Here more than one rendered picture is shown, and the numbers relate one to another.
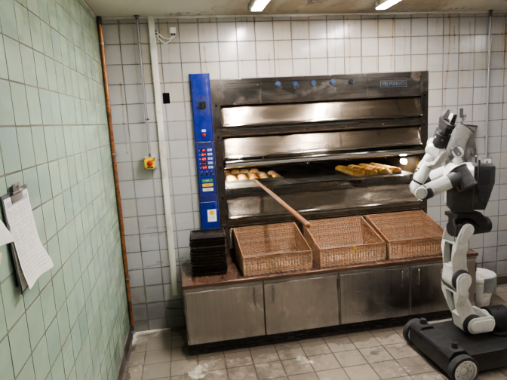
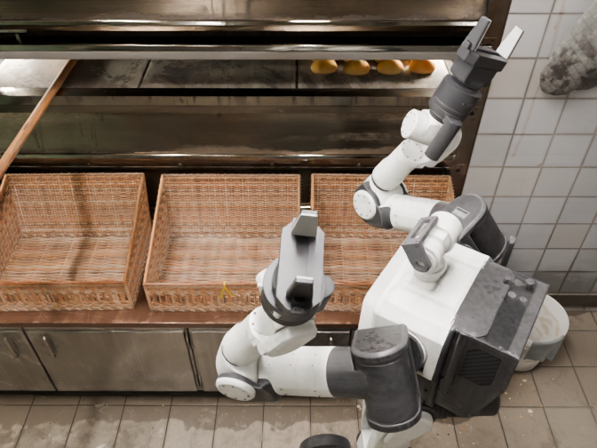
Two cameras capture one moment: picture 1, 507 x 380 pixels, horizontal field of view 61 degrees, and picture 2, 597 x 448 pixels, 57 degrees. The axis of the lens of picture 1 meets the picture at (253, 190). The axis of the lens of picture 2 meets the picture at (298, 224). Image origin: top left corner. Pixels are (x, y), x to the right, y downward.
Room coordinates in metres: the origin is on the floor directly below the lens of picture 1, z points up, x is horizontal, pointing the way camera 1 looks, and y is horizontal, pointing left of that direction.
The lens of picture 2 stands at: (2.07, -1.23, 2.19)
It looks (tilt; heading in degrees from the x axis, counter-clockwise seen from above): 43 degrees down; 9
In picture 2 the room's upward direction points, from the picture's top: straight up
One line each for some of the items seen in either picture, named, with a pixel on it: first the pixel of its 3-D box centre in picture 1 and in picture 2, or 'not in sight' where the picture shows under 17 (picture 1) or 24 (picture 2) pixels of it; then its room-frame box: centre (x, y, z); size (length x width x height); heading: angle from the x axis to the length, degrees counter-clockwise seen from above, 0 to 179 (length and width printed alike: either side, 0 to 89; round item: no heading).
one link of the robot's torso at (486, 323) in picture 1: (472, 320); not in sight; (2.84, -1.50, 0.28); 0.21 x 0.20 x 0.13; 102
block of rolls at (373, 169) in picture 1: (367, 168); (367, 35); (4.30, -1.15, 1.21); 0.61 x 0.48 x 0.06; 9
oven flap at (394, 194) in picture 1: (327, 199); (219, 132); (3.77, -0.65, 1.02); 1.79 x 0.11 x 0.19; 99
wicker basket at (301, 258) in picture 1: (271, 246); (67, 239); (3.41, -0.12, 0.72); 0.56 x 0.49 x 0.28; 100
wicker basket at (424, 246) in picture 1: (406, 233); (382, 240); (3.60, -1.30, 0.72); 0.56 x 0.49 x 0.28; 98
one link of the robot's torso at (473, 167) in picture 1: (467, 184); (444, 327); (2.80, -1.42, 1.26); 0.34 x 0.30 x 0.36; 157
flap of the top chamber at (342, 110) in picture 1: (324, 111); not in sight; (3.77, -0.65, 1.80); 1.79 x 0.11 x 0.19; 99
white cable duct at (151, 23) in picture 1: (164, 163); not in sight; (3.53, 0.72, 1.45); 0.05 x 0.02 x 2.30; 99
